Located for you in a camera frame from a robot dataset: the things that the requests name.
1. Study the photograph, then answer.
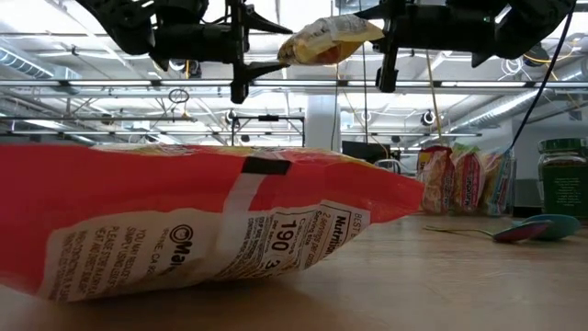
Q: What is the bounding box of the clear plastic bin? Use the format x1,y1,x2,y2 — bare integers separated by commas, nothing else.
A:
414,143,519,218

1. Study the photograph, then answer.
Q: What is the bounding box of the green lid spice jar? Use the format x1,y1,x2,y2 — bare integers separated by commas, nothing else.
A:
537,137,588,221

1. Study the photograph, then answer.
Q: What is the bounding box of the iridescent metal spoon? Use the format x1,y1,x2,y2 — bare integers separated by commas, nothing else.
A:
423,219,553,245

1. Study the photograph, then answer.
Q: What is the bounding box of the black metal stand rig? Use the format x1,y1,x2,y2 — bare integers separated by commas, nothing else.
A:
231,114,307,148

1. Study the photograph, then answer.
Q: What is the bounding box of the teal plastic spoon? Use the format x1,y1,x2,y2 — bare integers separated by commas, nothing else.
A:
511,213,582,243

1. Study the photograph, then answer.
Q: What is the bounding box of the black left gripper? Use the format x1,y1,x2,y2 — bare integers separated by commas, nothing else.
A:
151,0,294,105

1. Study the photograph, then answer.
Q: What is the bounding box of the red Maruchan ramen packet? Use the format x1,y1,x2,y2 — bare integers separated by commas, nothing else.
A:
416,145,457,216

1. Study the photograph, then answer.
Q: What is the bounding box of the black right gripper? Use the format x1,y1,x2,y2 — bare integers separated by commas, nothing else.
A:
355,0,497,93

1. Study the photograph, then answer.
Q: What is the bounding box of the black monitor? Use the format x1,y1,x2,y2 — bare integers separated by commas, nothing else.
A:
341,141,392,166

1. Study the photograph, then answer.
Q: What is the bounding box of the orange Maruchan ramen packet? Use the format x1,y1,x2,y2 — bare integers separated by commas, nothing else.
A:
0,143,426,302

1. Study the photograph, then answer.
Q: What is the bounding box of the long black cable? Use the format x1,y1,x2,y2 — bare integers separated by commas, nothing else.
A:
356,43,369,148

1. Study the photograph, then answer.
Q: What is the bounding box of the yellow ramen packet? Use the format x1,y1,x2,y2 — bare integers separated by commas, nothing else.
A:
277,13,386,66

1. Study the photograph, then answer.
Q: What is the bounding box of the long yellow cable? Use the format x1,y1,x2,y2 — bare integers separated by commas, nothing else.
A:
424,50,449,148

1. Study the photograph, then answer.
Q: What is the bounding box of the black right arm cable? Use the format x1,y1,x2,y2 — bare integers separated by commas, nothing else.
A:
507,0,578,153

